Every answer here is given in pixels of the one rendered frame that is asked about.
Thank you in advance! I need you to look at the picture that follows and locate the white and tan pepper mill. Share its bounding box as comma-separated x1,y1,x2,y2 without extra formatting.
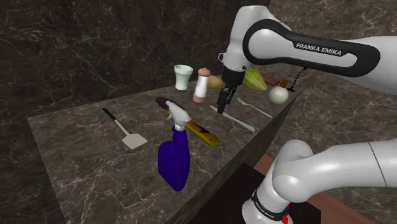
192,67,212,104

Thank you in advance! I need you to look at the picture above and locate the black oblong thing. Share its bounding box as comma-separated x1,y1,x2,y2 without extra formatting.
155,96,186,113

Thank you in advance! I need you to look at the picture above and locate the potato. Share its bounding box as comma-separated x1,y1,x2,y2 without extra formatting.
206,74,226,90

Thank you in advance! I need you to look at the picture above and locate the blue spray bottle white nozzle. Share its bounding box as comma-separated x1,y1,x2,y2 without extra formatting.
157,100,193,192

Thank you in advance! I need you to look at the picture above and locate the mint green cup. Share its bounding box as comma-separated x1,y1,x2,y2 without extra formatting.
173,64,194,92

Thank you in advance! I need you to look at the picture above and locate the yellow and brown bar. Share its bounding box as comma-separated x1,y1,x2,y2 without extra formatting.
167,111,221,148

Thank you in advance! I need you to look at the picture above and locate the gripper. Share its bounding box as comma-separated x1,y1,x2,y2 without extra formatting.
216,67,246,115

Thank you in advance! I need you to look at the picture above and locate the white knife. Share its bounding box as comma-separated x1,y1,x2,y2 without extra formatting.
209,104,256,133

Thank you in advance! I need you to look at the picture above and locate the grey spatula with black handle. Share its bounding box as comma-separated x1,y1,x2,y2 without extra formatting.
102,107,148,150

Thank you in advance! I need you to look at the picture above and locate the black and white corkscrew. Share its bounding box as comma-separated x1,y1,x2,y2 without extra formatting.
286,66,308,93

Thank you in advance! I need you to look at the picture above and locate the white fork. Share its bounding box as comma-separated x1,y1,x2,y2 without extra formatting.
236,96,274,119

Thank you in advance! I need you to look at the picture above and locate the green yellow ribbed fruit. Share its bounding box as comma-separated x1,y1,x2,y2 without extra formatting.
241,67,268,93

